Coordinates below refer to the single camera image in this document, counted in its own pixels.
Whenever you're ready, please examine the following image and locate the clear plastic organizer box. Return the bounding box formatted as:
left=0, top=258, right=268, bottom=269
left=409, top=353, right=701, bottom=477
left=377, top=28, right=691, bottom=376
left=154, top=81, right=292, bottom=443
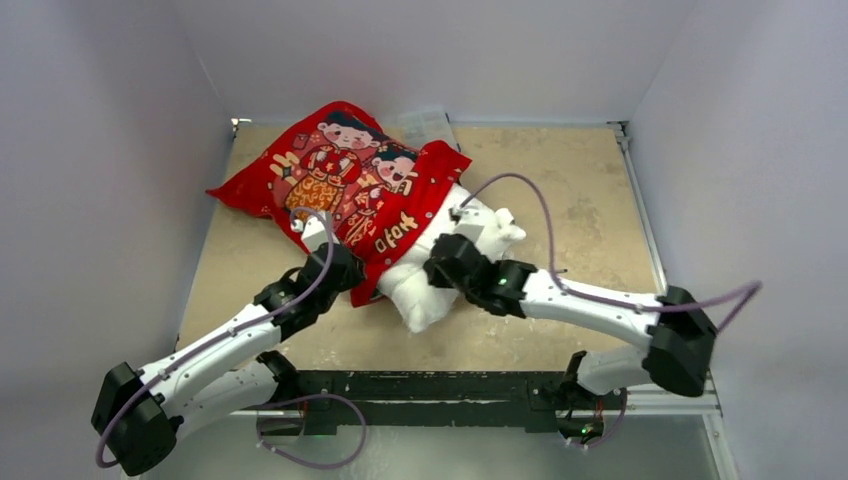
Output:
left=396, top=106, right=462, bottom=152

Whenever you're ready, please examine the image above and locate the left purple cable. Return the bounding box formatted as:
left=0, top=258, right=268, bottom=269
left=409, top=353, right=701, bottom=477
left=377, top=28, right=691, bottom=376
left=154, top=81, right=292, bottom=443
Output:
left=93, top=206, right=337, bottom=470

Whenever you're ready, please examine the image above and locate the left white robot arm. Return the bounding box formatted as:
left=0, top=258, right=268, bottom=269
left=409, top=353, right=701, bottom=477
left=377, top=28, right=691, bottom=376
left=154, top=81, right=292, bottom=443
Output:
left=91, top=243, right=365, bottom=476

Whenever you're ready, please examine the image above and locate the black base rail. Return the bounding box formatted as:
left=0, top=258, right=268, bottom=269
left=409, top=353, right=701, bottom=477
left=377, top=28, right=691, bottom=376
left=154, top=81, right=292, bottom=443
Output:
left=246, top=351, right=631, bottom=439

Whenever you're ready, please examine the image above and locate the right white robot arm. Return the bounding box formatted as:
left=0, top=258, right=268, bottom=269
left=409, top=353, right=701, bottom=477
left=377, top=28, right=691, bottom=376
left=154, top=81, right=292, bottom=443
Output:
left=424, top=234, right=718, bottom=407

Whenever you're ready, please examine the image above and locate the white pillow insert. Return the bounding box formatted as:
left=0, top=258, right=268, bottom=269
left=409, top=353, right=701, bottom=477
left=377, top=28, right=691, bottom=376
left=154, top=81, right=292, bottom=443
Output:
left=377, top=185, right=527, bottom=333

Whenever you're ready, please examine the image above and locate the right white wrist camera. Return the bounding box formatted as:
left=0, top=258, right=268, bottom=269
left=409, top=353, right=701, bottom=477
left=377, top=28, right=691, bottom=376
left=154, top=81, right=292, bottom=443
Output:
left=449, top=206, right=488, bottom=243

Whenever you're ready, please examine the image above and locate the red printed pillowcase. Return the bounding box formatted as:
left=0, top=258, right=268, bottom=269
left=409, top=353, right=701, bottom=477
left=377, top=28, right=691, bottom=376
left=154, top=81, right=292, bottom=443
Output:
left=207, top=101, right=472, bottom=307

